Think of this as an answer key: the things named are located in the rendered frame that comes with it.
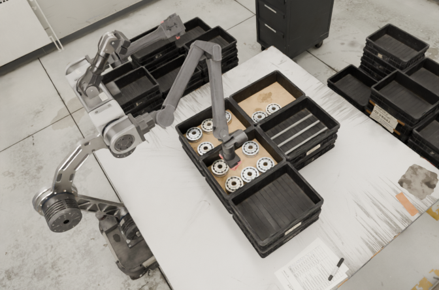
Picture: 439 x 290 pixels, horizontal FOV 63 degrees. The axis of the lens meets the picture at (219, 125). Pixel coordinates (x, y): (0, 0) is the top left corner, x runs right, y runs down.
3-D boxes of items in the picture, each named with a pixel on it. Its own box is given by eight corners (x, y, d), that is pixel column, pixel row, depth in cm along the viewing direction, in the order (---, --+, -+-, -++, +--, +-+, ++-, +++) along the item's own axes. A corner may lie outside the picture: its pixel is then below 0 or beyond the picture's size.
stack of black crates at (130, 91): (132, 141, 317) (115, 108, 282) (118, 120, 334) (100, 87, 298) (171, 118, 328) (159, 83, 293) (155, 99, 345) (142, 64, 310)
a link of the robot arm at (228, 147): (219, 142, 168) (226, 149, 165) (230, 134, 170) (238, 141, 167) (220, 149, 174) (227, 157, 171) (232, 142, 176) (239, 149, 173)
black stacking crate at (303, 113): (286, 170, 207) (287, 160, 198) (256, 137, 224) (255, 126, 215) (338, 136, 217) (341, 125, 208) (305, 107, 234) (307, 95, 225)
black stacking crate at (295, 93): (255, 136, 224) (255, 125, 215) (229, 108, 240) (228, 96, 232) (305, 107, 234) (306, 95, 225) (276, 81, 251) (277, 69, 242)
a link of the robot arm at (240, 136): (212, 131, 172) (218, 132, 164) (231, 119, 175) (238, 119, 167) (224, 152, 175) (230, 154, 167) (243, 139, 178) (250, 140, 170)
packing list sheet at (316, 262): (303, 315, 171) (303, 315, 171) (271, 274, 184) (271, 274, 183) (352, 272, 180) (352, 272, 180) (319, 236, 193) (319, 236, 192)
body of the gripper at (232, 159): (229, 147, 182) (228, 138, 176) (241, 161, 176) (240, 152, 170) (219, 153, 180) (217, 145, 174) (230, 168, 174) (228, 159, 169)
